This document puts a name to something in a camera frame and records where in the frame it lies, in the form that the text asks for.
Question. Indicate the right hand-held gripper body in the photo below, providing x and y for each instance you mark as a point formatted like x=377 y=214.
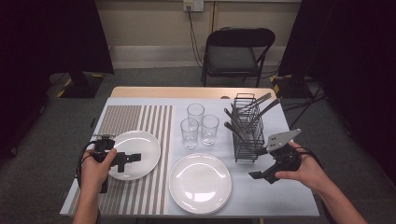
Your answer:
x=285 y=157

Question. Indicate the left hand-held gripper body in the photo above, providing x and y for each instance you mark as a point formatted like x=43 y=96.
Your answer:
x=106 y=144

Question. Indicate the white plate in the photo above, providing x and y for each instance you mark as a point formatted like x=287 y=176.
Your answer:
x=224 y=206
x=143 y=146
x=199 y=183

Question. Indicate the person's right hand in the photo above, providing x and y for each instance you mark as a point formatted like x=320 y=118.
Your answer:
x=306 y=169

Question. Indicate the person's left hand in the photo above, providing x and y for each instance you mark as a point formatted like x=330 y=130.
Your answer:
x=93 y=171

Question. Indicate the white table cover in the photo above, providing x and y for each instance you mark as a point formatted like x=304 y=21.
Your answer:
x=264 y=199

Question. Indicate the brown white striped placemat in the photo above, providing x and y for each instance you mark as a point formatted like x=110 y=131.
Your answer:
x=124 y=118

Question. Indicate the steel cutlery piece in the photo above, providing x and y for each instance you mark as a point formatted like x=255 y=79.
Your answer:
x=264 y=97
x=229 y=114
x=272 y=105

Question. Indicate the clear drinking glass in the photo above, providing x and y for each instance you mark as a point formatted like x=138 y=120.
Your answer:
x=189 y=133
x=210 y=129
x=195 y=112

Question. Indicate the black folding chair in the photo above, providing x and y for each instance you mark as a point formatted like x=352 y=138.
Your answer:
x=236 y=59

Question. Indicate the black curtain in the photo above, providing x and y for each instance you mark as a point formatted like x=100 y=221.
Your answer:
x=358 y=62
x=46 y=37

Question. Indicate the white wall socket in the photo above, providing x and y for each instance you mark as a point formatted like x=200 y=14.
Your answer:
x=193 y=4

